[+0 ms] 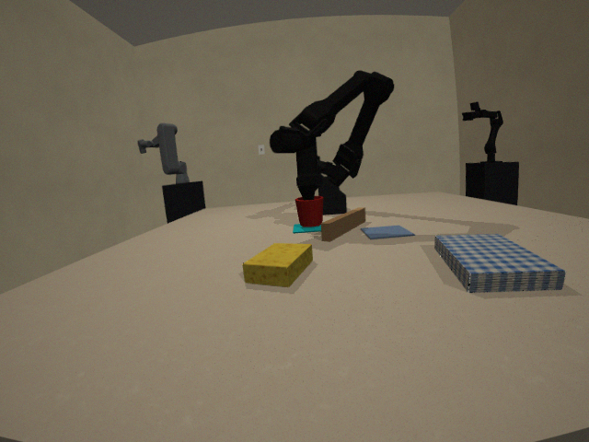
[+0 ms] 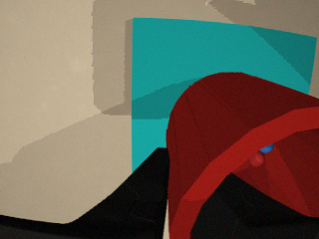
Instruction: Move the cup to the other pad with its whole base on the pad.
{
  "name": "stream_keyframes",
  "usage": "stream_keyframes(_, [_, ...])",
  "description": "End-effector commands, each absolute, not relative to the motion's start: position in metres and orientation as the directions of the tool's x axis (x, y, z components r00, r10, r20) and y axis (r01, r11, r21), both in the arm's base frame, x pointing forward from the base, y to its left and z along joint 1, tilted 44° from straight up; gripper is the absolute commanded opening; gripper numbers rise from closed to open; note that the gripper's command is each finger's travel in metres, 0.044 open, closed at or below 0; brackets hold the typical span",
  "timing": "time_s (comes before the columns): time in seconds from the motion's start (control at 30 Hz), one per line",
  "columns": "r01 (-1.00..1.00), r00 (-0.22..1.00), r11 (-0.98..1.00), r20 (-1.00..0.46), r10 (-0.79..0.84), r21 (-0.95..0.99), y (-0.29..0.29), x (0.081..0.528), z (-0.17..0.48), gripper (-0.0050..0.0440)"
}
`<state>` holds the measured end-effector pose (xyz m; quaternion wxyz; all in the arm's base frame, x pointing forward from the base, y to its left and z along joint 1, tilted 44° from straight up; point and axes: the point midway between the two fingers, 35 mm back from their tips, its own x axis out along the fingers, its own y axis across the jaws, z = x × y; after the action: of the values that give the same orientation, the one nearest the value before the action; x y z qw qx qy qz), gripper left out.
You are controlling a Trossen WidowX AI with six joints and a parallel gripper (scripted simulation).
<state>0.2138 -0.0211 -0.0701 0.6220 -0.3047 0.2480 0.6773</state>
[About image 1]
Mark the red cup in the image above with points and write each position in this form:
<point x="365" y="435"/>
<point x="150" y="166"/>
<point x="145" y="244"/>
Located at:
<point x="310" y="213"/>

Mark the yellow sponge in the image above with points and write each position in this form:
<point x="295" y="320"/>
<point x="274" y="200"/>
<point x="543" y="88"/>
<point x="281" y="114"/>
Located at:
<point x="278" y="265"/>

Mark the blue checkered towel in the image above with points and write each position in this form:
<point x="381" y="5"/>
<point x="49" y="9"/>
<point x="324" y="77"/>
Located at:
<point x="492" y="263"/>

